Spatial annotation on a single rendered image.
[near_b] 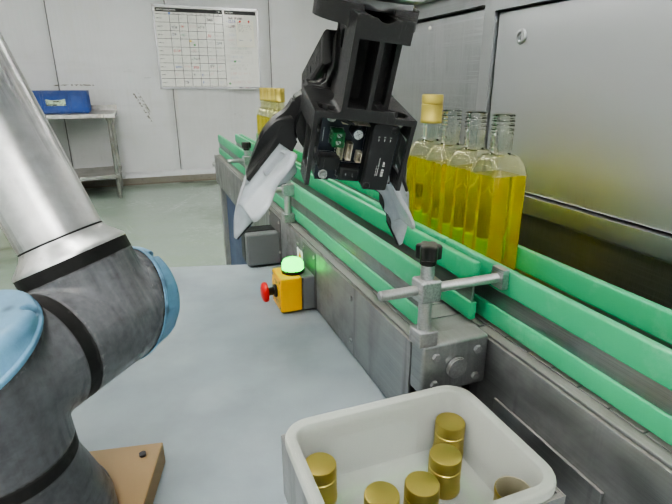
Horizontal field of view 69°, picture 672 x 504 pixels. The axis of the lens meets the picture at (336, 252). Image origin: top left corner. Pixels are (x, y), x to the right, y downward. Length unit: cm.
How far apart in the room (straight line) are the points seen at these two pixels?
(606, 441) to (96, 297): 50
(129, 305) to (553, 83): 64
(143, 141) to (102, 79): 78
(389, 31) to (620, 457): 42
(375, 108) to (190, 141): 617
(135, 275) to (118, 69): 592
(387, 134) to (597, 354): 33
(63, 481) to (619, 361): 52
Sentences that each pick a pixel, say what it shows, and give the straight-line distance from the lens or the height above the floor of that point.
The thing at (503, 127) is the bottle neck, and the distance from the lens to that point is 68.
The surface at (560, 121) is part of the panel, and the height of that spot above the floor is 113.
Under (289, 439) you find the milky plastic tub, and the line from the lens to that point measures 53.
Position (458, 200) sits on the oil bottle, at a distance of 73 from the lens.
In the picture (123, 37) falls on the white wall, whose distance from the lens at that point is 645.
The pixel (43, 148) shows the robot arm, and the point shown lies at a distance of 57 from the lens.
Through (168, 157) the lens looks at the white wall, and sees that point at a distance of 649.
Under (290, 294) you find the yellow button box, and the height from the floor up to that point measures 79.
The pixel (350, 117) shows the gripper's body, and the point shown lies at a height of 116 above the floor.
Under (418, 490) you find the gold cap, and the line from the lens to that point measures 52.
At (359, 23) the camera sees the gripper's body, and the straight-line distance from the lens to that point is 32.
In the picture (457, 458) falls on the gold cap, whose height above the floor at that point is 81.
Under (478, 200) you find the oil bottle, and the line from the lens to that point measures 69.
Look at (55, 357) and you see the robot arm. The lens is 49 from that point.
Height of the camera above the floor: 118
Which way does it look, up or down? 19 degrees down
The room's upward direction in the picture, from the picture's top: straight up
